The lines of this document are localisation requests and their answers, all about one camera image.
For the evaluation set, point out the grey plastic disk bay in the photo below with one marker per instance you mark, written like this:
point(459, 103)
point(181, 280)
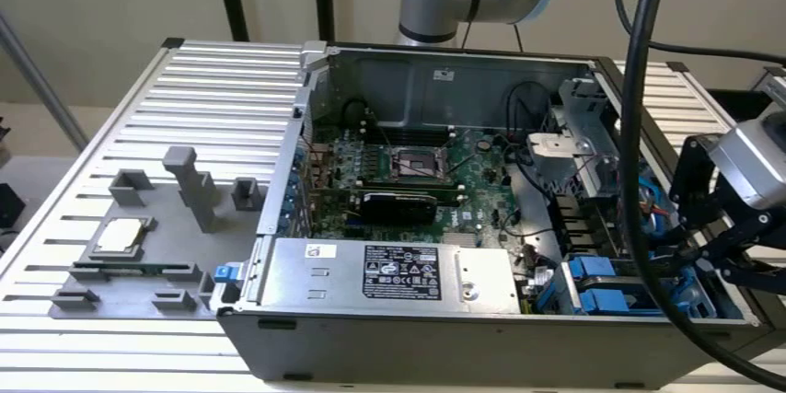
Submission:
point(699, 301)

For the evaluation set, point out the open black PC case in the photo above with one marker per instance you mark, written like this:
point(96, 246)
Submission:
point(429, 351)

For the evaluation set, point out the grey metal pole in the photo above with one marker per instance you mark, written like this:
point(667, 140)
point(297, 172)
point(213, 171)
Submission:
point(36, 71)

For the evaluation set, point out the blue case latch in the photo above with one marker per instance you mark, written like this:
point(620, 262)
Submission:
point(224, 272)

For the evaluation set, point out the black box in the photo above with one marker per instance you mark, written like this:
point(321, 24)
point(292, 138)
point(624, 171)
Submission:
point(9, 205)

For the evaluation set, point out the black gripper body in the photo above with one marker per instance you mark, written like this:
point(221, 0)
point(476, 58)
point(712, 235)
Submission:
point(774, 220)

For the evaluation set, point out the black graphics card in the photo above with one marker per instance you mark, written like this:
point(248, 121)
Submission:
point(397, 210)

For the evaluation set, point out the silver CPU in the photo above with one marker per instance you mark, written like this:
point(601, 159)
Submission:
point(121, 235)

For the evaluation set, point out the silver power supply unit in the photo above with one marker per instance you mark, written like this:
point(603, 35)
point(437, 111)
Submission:
point(342, 273)

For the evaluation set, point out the green motherboard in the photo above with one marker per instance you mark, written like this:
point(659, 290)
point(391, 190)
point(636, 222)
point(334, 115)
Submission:
point(484, 199)

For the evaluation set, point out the silver metal drive cage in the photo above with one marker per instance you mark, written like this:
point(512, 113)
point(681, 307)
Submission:
point(576, 144)

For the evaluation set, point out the CPU socket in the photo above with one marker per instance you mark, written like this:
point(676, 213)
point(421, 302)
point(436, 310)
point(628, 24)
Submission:
point(420, 164)

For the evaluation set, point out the aluminium frame profile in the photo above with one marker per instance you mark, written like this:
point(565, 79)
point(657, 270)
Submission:
point(774, 84)

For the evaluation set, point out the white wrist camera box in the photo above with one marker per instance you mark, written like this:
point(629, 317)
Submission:
point(751, 167)

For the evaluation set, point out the grey parts rack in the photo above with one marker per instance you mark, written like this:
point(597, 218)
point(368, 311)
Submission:
point(177, 236)

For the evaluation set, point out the hard disk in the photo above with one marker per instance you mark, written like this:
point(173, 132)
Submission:
point(592, 269)

